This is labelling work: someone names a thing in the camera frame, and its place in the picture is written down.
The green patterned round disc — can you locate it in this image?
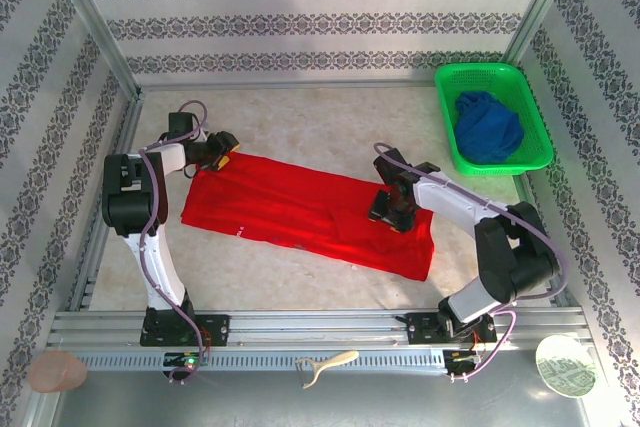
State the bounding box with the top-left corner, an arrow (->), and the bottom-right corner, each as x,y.
535,335 -> 599,398

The slotted grey cable duct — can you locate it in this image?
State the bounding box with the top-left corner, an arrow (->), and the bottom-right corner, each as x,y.
79,350 -> 446,373

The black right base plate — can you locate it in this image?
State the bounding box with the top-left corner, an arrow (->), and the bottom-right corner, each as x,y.
404,311 -> 499,346

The blue cloth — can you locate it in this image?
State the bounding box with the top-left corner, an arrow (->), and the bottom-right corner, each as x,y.
453,90 -> 526,166

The small controller board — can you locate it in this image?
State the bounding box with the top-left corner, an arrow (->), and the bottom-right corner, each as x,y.
163,351 -> 209,371
444,349 -> 484,368

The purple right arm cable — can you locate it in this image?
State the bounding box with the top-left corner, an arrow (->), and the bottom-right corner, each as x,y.
372,141 -> 571,383

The green plastic basket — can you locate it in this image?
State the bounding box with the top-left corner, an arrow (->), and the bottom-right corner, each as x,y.
433,62 -> 555,177

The aluminium frame post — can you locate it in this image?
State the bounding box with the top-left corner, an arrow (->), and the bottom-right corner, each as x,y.
42,0 -> 144,101
502,0 -> 584,66

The cream peeler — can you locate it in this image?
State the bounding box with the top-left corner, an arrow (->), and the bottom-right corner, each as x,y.
295,349 -> 360,389

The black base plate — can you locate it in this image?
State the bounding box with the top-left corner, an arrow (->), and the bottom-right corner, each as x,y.
404,311 -> 499,346
139,314 -> 231,347

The aluminium back bar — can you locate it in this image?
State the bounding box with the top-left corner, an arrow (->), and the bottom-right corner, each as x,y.
139,79 -> 436,93

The aluminium side rail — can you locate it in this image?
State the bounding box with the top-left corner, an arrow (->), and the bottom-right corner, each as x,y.
514,174 -> 584,308
67,91 -> 146,312

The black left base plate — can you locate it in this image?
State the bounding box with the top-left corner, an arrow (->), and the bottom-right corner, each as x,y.
139,314 -> 231,347

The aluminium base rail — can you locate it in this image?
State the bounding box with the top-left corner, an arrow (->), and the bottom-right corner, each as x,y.
47,309 -> 591,349

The red t-shirt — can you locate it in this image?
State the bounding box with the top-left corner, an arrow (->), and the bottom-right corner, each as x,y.
179,151 -> 435,283

